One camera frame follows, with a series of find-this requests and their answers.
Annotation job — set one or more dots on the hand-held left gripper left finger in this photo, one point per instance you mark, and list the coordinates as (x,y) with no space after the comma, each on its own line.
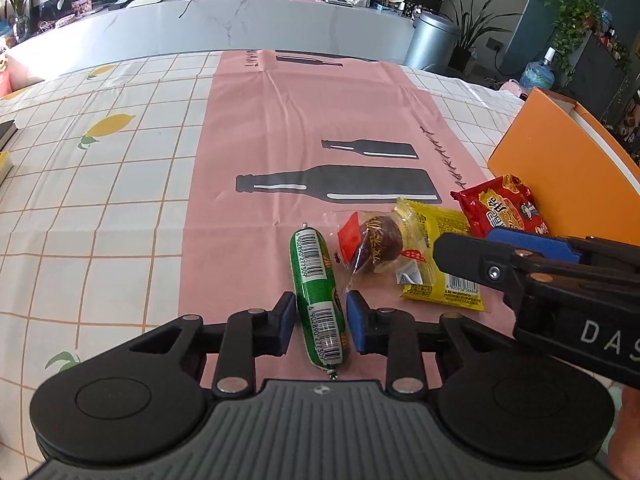
(285,325)

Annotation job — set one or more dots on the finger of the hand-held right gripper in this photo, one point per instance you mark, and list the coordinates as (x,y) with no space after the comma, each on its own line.
(465,257)
(535,245)

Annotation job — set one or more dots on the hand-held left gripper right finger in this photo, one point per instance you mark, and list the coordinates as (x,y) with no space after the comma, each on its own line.
(356,322)

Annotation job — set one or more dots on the yellow snack packet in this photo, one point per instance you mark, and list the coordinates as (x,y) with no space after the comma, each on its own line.
(425,220)

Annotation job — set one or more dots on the green sausage stick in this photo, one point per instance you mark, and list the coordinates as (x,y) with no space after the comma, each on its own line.
(317,280)

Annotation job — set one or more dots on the red noodle snack packet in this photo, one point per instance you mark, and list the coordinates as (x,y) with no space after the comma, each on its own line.
(500,200)

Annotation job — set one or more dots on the clear packet with braised egg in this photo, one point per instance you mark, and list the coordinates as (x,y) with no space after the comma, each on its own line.
(380,240)

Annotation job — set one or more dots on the orange cardboard box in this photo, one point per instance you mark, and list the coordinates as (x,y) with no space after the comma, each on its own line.
(550,160)

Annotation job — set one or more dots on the person's right forearm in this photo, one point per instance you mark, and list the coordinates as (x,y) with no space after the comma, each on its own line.
(627,430)

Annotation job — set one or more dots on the pink small heater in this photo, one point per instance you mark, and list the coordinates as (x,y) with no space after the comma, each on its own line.
(512,89)

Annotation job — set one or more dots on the blue water jug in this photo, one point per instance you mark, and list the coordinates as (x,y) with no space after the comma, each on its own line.
(539,74)

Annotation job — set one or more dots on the dark grey cabinet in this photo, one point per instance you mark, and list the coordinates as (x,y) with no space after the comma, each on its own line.
(597,75)

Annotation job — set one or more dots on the pink bottle-print mat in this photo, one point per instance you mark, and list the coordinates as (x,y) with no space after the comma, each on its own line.
(300,125)

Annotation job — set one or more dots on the silver trash can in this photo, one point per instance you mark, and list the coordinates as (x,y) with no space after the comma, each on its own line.
(430,40)

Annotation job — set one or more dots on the trailing ivy plant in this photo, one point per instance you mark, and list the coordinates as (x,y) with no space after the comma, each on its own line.
(575,20)

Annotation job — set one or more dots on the long-leaf plant in black pot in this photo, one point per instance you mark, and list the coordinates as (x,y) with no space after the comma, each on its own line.
(472,25)

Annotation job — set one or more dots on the checked lemon-print tablecloth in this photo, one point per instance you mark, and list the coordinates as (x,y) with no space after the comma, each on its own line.
(100,185)

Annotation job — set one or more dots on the white marble television stand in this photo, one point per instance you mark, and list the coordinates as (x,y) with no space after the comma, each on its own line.
(250,25)

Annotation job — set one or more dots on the yellow book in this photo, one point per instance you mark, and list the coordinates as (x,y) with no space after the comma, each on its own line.
(4,167)

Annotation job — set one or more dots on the black book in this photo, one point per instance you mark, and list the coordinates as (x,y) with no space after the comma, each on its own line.
(6,135)

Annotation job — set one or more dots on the green plant in glass vase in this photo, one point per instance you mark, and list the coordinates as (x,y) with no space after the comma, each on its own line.
(20,5)

